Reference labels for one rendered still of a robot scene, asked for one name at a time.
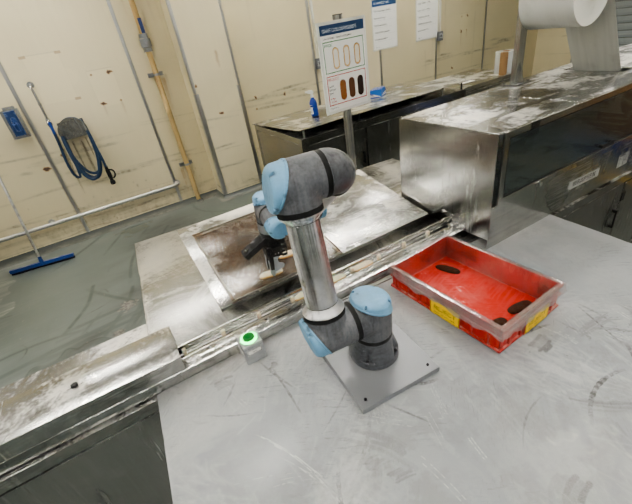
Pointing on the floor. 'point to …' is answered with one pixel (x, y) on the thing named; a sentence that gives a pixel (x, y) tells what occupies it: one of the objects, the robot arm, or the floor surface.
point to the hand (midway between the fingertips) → (270, 270)
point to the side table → (443, 403)
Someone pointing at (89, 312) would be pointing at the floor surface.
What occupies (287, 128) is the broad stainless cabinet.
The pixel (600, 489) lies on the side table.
